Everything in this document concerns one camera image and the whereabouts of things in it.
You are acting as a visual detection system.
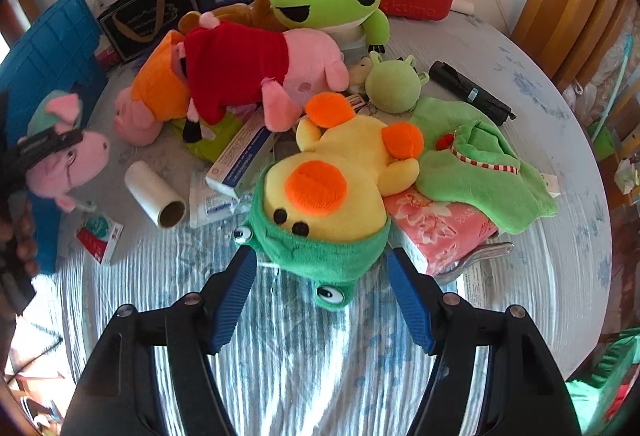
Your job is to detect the pink floral tissue pack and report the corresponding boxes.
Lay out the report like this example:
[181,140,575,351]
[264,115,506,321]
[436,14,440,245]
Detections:
[384,193,501,277]

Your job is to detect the green striped cloth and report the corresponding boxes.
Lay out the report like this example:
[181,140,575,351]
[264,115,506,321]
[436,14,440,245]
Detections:
[565,331,640,417]

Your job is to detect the brown bear plush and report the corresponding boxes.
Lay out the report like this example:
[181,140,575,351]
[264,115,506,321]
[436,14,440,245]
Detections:
[178,0,281,34]

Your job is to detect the green plush cloth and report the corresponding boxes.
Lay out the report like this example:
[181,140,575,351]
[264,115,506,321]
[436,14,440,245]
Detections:
[410,96,560,235]

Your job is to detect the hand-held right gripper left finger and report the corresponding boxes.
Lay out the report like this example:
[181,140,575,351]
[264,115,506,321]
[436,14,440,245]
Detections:
[62,246,258,436]

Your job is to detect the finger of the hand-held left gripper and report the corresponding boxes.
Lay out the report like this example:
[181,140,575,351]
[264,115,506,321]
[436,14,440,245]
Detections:
[17,129,85,158]

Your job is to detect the blue plastic crate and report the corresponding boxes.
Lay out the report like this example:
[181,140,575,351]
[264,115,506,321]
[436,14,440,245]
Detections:
[0,0,108,274]

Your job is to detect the white medicine box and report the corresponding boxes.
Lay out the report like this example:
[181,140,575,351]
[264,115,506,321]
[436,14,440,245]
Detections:
[206,109,276,197]

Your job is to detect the pink pig plush red dress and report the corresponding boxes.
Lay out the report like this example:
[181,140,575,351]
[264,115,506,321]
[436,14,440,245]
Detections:
[172,11,350,142]

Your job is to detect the person's left hand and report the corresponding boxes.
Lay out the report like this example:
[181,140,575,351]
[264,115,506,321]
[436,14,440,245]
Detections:
[0,199,41,278]

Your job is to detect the green plastic bin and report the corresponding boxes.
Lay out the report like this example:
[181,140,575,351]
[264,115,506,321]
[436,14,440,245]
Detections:
[589,120,617,158]

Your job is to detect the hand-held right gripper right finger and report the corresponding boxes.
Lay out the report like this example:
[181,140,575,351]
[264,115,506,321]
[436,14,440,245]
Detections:
[385,249,583,436]

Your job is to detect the yellow-green bag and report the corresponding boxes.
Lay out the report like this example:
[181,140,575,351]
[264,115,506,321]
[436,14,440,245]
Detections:
[167,109,246,162]

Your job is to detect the small red white box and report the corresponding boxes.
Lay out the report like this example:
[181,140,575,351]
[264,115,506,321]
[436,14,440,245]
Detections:
[75,211,125,266]

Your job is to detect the yellow duck plush green hood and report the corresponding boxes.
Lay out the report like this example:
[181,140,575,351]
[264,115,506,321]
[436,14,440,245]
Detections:
[235,92,425,313]

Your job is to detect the white lint roller refill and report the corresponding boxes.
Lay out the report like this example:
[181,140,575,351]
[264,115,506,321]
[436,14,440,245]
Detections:
[124,161,188,230]

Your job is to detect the small round green plush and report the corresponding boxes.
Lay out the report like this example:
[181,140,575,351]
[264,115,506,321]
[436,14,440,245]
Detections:
[349,52,431,113]

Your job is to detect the pink pig plush orange dress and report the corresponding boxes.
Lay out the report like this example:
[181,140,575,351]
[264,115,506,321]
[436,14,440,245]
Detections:
[112,30,193,147]

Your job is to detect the pink pig plush with glasses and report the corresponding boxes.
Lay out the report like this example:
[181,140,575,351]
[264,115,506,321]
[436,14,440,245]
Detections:
[22,90,112,213]

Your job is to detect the white plastic packet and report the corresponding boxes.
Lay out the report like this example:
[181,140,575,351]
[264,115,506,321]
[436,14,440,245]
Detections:
[189,171,256,229]

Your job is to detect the black gift bag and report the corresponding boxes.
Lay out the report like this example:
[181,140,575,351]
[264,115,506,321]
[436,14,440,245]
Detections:
[96,0,217,63]

